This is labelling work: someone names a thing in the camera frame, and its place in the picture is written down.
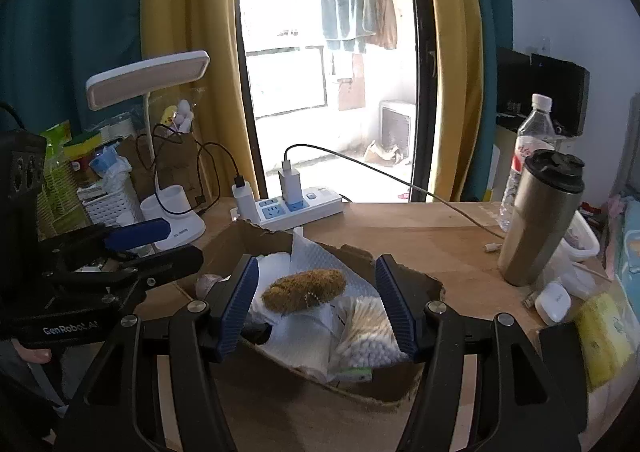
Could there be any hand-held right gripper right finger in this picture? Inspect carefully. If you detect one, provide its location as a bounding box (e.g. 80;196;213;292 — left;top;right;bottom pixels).
375;253;583;452

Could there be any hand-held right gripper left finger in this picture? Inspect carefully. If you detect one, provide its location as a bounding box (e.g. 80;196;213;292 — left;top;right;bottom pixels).
52;253;260;452

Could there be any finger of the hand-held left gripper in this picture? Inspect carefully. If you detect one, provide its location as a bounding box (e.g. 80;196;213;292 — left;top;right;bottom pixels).
75;245;205;305
40;217;171;258

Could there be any pack of cotton swabs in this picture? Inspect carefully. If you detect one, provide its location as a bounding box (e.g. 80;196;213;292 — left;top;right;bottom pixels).
330;296;411;373

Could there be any brown loofah sponge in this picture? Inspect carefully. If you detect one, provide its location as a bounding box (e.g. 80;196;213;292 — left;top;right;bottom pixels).
261;269;347;315

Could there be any brown cardboard box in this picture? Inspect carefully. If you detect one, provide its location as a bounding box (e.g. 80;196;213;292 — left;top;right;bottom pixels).
175;219;446;405

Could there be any white paper towel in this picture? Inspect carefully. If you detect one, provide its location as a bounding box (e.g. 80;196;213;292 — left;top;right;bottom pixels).
247;227;381;380

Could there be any person's left hand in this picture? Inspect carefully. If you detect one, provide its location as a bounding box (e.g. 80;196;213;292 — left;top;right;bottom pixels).
15;344;53;365

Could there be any white perforated basket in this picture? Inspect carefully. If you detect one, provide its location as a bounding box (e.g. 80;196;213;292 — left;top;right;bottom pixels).
80;177;146;228

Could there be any blue white packet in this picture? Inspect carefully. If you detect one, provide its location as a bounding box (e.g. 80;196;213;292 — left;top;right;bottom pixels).
89;145;132;178

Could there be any brown carton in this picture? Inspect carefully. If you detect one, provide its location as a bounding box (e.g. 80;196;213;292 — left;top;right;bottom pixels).
117;132;201;198

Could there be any green snack packet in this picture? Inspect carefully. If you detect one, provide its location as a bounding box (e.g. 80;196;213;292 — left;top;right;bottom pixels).
37;121;91;238

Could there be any person's dark clothing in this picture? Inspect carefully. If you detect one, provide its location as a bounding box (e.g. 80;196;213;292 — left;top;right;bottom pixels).
0;342;71;452

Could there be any yellow duck toy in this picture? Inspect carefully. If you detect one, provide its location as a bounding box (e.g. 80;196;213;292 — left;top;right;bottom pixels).
161;100;193;133

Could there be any white power strip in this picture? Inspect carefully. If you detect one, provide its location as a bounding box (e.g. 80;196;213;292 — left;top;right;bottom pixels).
231;186;344;227

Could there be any white earbud case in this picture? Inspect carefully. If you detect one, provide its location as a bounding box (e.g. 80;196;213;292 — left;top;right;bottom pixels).
534;282;572;325

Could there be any white desk lamp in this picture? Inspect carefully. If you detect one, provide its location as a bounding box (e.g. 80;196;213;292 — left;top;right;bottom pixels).
86;50;210;250

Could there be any crumpled cardboard scrap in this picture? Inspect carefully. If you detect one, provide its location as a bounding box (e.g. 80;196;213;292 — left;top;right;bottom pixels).
364;139;403;168

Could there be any steel tumbler with black lid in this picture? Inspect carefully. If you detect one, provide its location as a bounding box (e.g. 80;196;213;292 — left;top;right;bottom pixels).
497;149;586;287

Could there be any black smartphone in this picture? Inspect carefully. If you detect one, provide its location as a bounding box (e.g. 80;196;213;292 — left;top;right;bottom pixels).
537;321;588;433

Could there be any white air cooler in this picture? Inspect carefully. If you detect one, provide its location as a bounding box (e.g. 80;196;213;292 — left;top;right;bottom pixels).
378;100;417;165

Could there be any white plastic container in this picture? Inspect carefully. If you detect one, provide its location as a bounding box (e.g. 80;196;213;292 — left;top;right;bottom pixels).
557;209;601;263

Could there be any yellow tissue pack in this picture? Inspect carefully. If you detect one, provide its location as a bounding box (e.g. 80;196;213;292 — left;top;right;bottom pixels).
574;292;636;393

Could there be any teal curtain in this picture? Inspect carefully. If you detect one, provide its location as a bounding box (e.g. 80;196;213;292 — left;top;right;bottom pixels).
0;0;151;133
462;0;515;200

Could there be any clear plastic water bottle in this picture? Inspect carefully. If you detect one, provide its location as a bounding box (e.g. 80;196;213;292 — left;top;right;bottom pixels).
499;93;557;233

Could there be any yellow curtain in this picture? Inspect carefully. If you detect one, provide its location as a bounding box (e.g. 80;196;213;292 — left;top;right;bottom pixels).
417;0;483;203
141;0;266;203

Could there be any white charger with black cable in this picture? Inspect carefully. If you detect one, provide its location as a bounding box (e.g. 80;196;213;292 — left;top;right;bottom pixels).
231;175;260;223

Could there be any black charging cable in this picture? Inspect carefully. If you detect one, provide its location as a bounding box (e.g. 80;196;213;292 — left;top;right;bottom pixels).
135;122;246;218

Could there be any long charging cable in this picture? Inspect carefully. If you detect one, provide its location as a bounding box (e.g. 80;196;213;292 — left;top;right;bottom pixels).
283;143;505;253

